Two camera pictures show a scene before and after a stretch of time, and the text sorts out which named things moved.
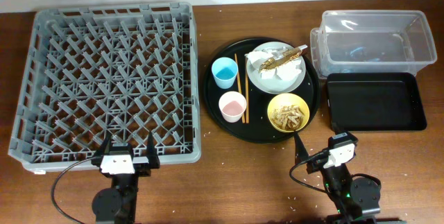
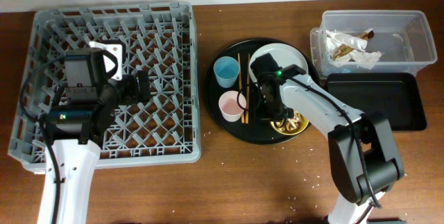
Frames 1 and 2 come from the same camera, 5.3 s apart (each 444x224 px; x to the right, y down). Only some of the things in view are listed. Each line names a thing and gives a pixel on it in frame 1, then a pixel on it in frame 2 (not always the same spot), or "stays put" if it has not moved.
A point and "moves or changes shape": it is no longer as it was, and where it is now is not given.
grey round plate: (277, 67) stays put
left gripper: (144, 166) to (130, 82)
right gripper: (318, 164) to (262, 114)
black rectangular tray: (375, 102) stays put
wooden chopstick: (247, 89) stays put
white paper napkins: (288, 71) moves or changes shape
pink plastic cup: (232, 105) stays put
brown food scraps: (287, 117) stays put
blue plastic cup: (224, 71) stays put
